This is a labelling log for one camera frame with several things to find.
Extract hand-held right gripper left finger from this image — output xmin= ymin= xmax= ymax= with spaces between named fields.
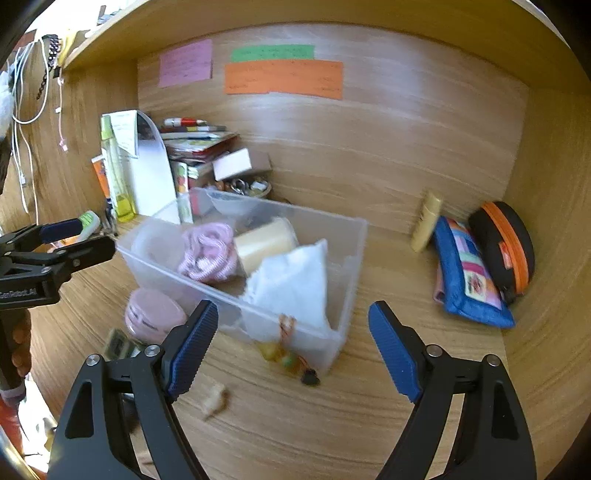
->
xmin=46 ymin=300 xmax=220 ymax=480

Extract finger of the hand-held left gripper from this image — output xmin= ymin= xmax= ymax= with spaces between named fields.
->
xmin=48 ymin=237 xmax=116 ymax=273
xmin=0 ymin=219 xmax=85 ymax=253

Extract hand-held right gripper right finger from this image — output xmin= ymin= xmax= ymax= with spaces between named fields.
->
xmin=368 ymin=301 xmax=539 ymax=480

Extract translucent plastic storage bin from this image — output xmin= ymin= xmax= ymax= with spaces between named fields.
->
xmin=115 ymin=186 xmax=369 ymax=376

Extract pink cord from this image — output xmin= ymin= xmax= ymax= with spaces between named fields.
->
xmin=179 ymin=222 xmax=236 ymax=282

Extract white drawstring pouch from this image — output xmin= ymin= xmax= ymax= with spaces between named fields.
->
xmin=242 ymin=239 xmax=332 ymax=337

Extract cream plastic jar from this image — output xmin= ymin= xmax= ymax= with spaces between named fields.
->
xmin=233 ymin=217 xmax=301 ymax=278

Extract person's left forearm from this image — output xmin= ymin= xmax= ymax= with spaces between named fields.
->
xmin=0 ymin=381 xmax=33 ymax=444

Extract wooden desktop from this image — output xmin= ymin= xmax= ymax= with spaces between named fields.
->
xmin=25 ymin=194 xmax=532 ymax=480

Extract person's left hand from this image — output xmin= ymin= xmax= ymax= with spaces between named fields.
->
xmin=11 ymin=318 xmax=32 ymax=381

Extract green white tube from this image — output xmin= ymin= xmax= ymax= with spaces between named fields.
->
xmin=76 ymin=210 xmax=101 ymax=241

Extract pink round container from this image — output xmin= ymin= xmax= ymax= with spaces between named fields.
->
xmin=124 ymin=288 xmax=188 ymax=344

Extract cork stopper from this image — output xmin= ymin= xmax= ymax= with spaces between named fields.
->
xmin=201 ymin=384 xmax=230 ymax=421

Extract orange tube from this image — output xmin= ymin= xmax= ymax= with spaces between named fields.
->
xmin=91 ymin=154 xmax=112 ymax=204

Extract yellow green bottle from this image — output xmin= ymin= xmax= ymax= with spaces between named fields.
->
xmin=100 ymin=114 xmax=138 ymax=222

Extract white paper holder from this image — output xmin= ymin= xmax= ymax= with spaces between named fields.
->
xmin=131 ymin=111 xmax=182 ymax=224

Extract blue zip pouch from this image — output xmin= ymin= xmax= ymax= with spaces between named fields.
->
xmin=434 ymin=216 xmax=515 ymax=329

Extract fruit print carton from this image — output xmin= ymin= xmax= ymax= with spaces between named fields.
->
xmin=170 ymin=161 xmax=194 ymax=224

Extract white handwritten note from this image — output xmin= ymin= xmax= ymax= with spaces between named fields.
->
xmin=111 ymin=110 xmax=139 ymax=158

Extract pale yellow tube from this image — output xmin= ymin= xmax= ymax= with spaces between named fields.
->
xmin=411 ymin=191 xmax=445 ymax=252

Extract clear plastic bowl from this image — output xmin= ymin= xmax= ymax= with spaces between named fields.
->
xmin=205 ymin=189 xmax=252 ymax=217

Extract black orange zip case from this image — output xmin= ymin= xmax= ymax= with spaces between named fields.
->
xmin=468 ymin=200 xmax=536 ymax=305

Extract stack of booklets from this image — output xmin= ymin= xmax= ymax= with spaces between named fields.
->
xmin=159 ymin=122 xmax=241 ymax=176

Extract white and brown small box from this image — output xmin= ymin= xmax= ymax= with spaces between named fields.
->
xmin=212 ymin=148 xmax=274 ymax=182

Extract small metal trinkets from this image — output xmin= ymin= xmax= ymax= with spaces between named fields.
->
xmin=215 ymin=176 xmax=272 ymax=198

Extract pink sticky note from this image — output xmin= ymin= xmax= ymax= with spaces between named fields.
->
xmin=158 ymin=39 xmax=214 ymax=88

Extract orange sticky note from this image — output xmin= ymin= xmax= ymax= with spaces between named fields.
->
xmin=224 ymin=59 xmax=345 ymax=100

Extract green sticky note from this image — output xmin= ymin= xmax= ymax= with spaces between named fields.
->
xmin=229 ymin=45 xmax=315 ymax=64

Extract orange brown keychain charm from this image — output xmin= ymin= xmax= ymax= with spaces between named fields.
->
xmin=256 ymin=314 xmax=308 ymax=377

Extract white charging cable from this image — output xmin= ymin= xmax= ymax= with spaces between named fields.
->
xmin=9 ymin=37 xmax=51 ymax=213

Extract thin white cable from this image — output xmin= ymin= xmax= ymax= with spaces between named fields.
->
xmin=55 ymin=69 xmax=70 ymax=151

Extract dark beaded chain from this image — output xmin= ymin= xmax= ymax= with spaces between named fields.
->
xmin=39 ymin=34 xmax=63 ymax=109

